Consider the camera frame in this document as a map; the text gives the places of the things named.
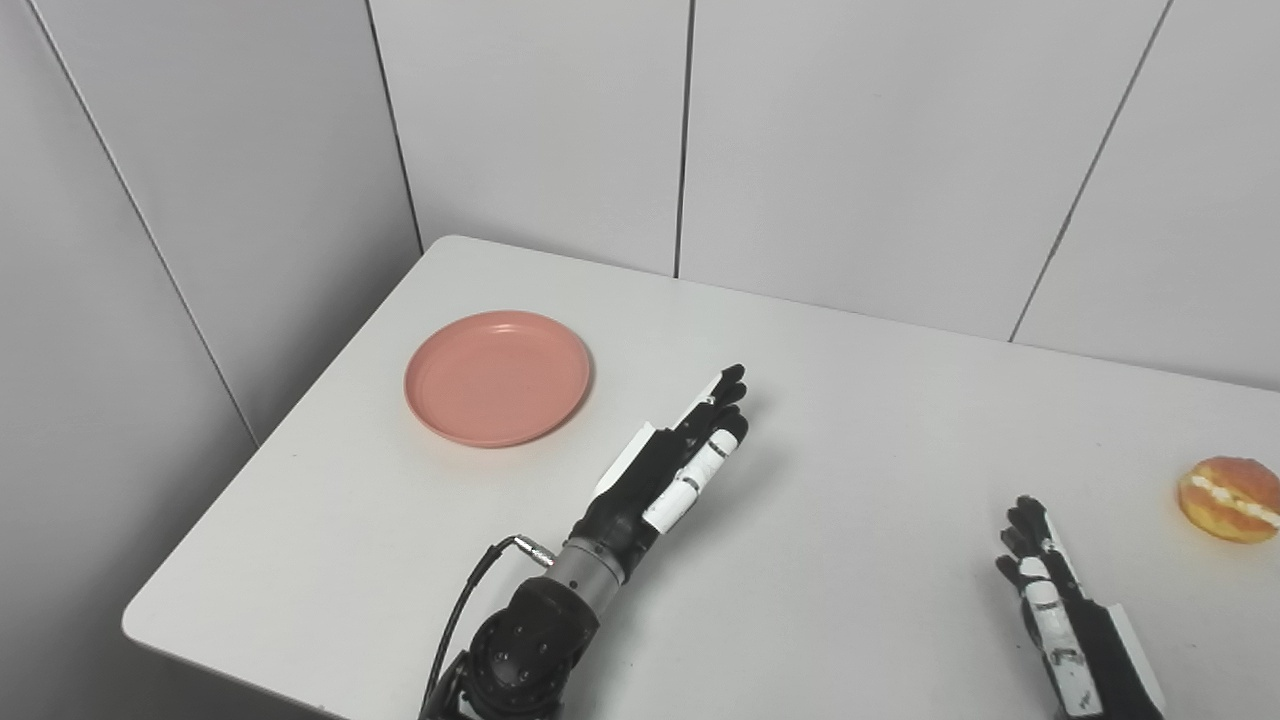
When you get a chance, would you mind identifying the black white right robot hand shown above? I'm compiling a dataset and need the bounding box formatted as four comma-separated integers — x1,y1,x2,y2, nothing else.
995,495,1168,720

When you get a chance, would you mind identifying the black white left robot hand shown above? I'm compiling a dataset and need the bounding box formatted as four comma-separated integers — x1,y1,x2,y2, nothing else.
570,364,751,581

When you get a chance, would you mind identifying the pink round plate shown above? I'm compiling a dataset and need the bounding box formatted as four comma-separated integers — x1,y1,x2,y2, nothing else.
404,310,593,449

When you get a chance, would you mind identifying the cream puff pastry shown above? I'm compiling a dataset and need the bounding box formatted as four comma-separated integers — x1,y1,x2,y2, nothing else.
1177,456,1280,545

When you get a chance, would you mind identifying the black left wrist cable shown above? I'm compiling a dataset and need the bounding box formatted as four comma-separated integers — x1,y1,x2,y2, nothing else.
420,535,557,720

